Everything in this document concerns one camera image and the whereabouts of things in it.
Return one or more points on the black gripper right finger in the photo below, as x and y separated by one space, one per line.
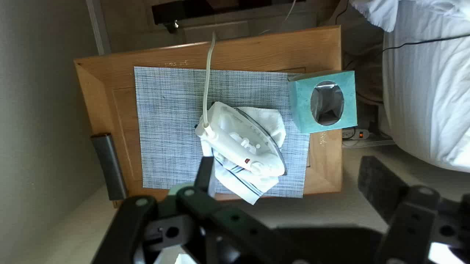
416 220

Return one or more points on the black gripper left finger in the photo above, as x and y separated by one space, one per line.
225 229

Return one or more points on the teal tissue box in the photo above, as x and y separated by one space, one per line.
301 97

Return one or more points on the white cloth with blue stripes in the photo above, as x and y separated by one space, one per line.
240 183

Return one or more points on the white power strip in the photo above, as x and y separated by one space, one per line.
360 133

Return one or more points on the white clothes iron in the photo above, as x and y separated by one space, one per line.
229 126

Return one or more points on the clear plastic bag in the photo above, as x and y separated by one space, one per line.
166 122

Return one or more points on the black rectangular bar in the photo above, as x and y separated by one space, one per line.
107 166

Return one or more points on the wooden nightstand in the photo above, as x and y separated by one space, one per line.
254 53

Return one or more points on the grey metal post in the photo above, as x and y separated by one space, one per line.
97 23

